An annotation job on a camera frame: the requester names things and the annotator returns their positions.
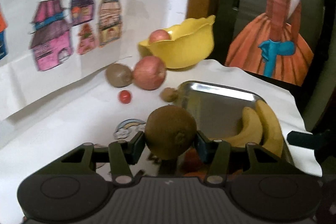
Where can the yellow scalloped bowl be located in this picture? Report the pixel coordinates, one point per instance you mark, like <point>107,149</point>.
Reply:
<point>191,42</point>

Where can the small red cherry tomato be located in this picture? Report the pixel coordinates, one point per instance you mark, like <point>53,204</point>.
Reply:
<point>125,96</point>

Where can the yellow banana bunch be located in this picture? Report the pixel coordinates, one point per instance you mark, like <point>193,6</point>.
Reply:
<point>260,126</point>

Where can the small brown longan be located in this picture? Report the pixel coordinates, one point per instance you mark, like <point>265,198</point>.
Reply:
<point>169,94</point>

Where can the girl in orange dress picture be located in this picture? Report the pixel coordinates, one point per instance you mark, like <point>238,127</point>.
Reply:
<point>271,45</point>

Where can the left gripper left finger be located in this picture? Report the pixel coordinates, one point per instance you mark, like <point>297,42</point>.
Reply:
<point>122,154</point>

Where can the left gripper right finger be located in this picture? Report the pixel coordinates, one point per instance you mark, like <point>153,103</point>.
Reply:
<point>215,155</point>

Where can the orange tangerine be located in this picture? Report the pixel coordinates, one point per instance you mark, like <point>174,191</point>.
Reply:
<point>192,166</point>

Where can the red apple by bowl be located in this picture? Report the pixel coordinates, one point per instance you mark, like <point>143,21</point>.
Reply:
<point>149,73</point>

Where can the red apple in bowl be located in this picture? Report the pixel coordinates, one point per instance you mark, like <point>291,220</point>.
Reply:
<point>159,35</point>

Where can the steel rectangular tray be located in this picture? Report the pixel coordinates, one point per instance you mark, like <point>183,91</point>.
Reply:
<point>217,109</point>

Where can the colourful houses drawing poster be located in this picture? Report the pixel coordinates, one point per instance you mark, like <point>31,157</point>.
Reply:
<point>48,44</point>

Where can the white printed table cloth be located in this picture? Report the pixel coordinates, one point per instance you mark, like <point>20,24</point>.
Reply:
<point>89,111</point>

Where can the brown kiwi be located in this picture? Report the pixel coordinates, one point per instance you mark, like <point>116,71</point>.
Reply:
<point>119,75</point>
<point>169,131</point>

